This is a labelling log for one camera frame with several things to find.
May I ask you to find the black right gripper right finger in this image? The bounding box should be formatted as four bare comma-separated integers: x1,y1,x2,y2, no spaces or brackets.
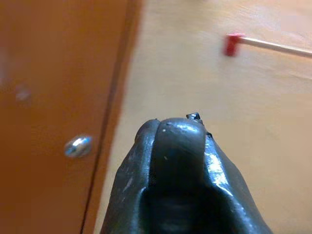
137,112,273,234

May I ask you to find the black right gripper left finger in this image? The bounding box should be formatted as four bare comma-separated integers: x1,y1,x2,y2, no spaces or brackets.
101,118,160,234

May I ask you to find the silver round door knob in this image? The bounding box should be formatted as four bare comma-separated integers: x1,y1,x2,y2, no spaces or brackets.
63,135,94,158

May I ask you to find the small round door lock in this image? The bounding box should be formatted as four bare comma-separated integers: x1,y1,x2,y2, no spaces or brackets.
15,84,32,102

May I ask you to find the orange-brown wooden door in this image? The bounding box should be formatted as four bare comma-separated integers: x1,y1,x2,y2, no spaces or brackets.
0,0,130,234

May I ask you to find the wooden broomstick with red cap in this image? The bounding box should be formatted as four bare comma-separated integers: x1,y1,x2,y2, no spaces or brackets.
224,33,312,58

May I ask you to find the brown wooden door frame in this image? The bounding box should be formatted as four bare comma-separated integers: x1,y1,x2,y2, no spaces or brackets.
82,0,145,234

